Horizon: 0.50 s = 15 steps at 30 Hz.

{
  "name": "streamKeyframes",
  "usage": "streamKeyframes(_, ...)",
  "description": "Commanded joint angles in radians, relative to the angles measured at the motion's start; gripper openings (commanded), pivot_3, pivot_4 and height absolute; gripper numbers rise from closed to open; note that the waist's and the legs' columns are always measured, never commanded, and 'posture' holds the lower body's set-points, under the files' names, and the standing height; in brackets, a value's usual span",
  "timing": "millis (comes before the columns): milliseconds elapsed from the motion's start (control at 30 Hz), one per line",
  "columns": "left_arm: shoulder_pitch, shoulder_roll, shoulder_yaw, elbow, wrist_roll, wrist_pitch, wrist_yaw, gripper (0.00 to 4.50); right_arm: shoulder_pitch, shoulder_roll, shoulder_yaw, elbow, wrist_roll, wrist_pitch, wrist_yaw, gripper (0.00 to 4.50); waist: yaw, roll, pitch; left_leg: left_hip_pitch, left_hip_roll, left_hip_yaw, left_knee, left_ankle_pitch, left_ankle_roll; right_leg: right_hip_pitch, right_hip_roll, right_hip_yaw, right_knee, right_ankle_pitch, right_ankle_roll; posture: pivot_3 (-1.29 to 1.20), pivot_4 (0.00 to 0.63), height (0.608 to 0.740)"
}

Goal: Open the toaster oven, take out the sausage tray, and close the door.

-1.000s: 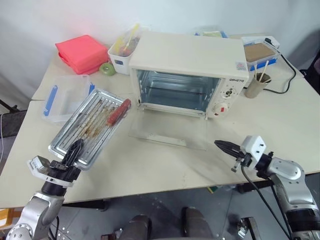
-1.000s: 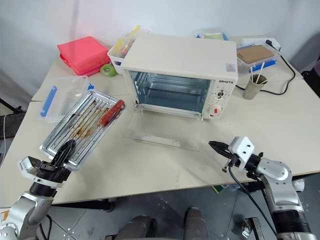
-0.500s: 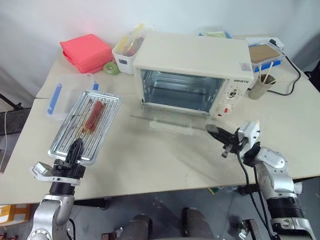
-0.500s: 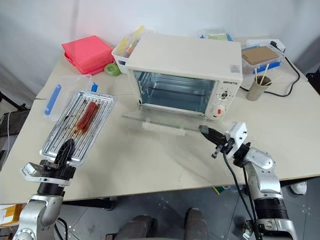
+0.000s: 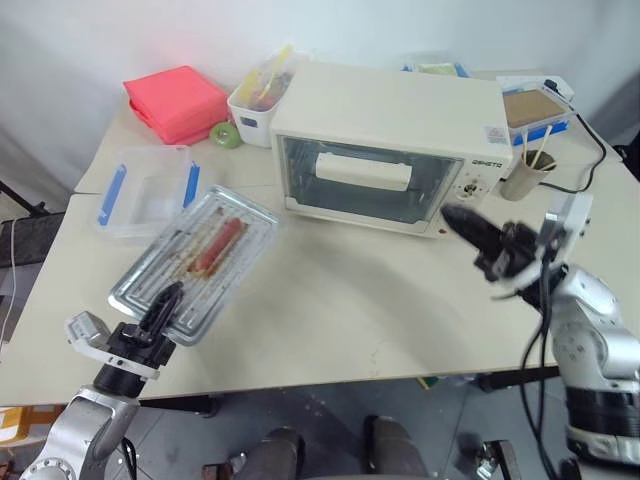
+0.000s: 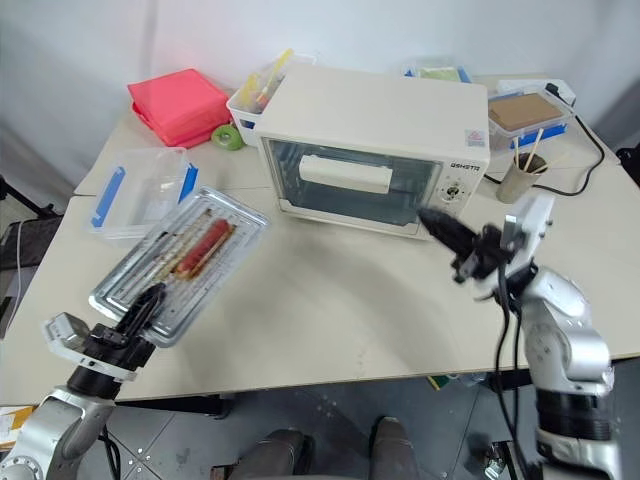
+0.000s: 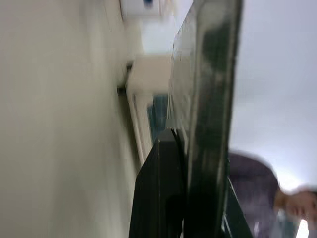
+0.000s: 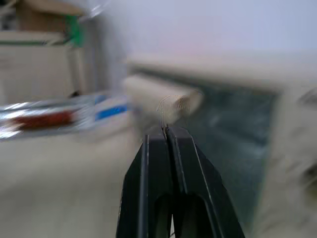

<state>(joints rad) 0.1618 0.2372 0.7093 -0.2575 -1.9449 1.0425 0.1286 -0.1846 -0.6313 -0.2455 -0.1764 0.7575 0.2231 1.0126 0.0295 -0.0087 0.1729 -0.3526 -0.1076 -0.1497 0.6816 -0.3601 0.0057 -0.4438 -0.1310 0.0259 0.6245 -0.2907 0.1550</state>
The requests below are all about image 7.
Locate person in purple shirt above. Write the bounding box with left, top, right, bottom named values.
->
left=227, top=149, right=317, bottom=238

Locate teal blue panel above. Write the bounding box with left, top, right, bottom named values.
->
left=146, top=95, right=170, bottom=139

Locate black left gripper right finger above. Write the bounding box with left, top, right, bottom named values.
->
left=158, top=127, right=188, bottom=238

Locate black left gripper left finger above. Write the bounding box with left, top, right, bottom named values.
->
left=128, top=139, right=160, bottom=238

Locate cream cardboard box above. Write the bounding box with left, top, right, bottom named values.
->
left=125, top=54, right=173, bottom=97

